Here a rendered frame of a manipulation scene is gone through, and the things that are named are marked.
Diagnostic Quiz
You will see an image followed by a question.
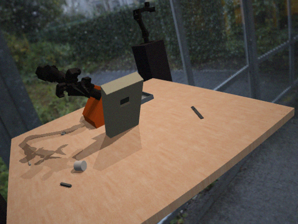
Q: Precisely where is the tan service panel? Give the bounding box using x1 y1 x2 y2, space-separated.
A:
100 72 144 139

